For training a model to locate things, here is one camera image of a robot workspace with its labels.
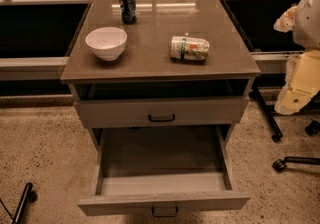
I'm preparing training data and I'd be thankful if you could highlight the black chair base right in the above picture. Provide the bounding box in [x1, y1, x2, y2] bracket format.
[272, 121, 320, 172]

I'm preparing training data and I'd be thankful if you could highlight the grey drawer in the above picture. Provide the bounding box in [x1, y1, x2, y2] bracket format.
[75, 96, 248, 128]
[78, 126, 250, 218]

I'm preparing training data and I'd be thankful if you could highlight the grey drawer cabinet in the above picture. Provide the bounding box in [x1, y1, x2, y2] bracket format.
[61, 0, 260, 144]

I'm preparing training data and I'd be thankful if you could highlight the green white lying can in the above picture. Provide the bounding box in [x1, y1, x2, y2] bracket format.
[169, 36, 210, 61]

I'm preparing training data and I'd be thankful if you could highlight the dark blue soda can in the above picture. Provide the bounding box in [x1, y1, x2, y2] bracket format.
[119, 0, 136, 24]

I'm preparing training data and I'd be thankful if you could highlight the black stand leg left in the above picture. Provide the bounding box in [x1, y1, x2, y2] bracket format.
[0, 182, 38, 224]

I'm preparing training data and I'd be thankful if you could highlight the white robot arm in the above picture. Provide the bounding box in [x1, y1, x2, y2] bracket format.
[273, 0, 320, 115]

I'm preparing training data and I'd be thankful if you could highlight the white ceramic bowl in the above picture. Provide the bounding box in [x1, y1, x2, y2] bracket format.
[85, 27, 127, 61]

